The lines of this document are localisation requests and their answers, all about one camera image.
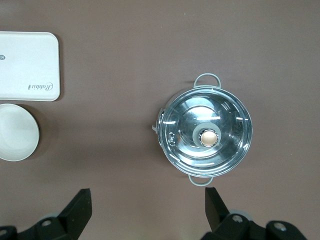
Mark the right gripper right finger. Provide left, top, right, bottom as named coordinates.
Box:
left=201, top=186, right=267, bottom=240

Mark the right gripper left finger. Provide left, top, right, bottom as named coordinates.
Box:
left=16, top=188, right=94, bottom=240

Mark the cream round plate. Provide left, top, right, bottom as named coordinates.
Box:
left=0, top=103, right=40, bottom=162

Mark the glass pot lid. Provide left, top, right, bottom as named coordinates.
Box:
left=158, top=87, right=253, bottom=177

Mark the grey electric cooking pot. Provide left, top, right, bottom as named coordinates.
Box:
left=151, top=72, right=254, bottom=187

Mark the brown table mat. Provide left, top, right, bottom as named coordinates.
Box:
left=0, top=0, right=320, bottom=240

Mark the cream rectangular tray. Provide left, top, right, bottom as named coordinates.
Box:
left=0, top=31, right=61, bottom=102

